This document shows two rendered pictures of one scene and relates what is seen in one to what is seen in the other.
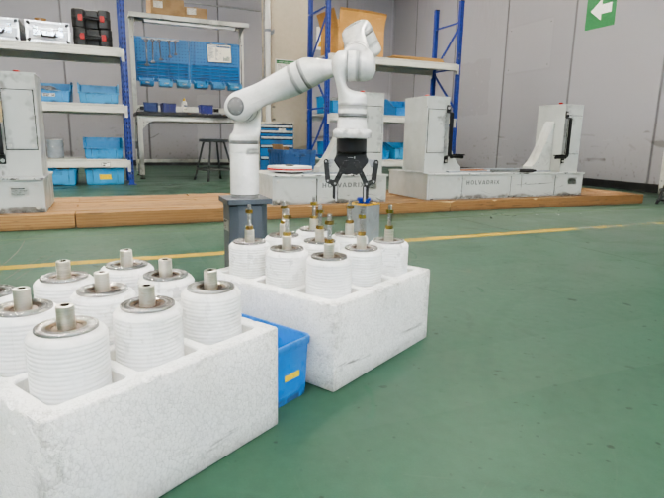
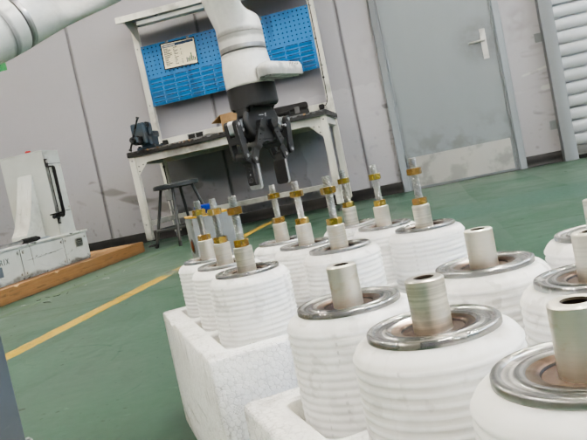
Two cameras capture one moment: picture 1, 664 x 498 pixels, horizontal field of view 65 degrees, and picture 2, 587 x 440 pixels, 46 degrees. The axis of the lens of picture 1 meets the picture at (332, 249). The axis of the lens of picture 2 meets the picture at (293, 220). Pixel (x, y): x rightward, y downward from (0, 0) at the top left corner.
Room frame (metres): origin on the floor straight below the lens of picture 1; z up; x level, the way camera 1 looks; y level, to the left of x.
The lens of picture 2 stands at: (0.70, 0.80, 0.35)
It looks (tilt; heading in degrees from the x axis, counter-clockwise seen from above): 4 degrees down; 305
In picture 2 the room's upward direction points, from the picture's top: 12 degrees counter-clockwise
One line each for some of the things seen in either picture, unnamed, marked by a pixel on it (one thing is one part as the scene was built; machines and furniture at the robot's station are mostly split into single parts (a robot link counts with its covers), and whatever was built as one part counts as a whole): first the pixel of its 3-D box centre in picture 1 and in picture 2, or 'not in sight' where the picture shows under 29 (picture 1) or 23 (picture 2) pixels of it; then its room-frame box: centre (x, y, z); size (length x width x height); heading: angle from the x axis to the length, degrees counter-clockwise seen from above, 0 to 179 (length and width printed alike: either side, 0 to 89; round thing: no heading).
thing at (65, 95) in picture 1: (50, 92); not in sight; (5.37, 2.80, 0.90); 0.50 x 0.38 x 0.21; 22
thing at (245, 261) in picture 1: (250, 279); (263, 347); (1.21, 0.19, 0.16); 0.10 x 0.10 x 0.18
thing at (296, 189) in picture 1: (316, 144); not in sight; (3.68, 0.12, 0.45); 0.82 x 0.57 x 0.74; 114
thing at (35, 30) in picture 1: (48, 35); not in sight; (5.34, 2.76, 1.42); 0.43 x 0.37 x 0.19; 26
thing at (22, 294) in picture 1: (22, 299); not in sight; (0.70, 0.43, 0.26); 0.02 x 0.02 x 0.03
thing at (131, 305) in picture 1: (147, 304); not in sight; (0.72, 0.26, 0.25); 0.08 x 0.08 x 0.01
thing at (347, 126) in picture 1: (352, 125); (255, 63); (1.30, -0.04, 0.52); 0.11 x 0.09 x 0.06; 179
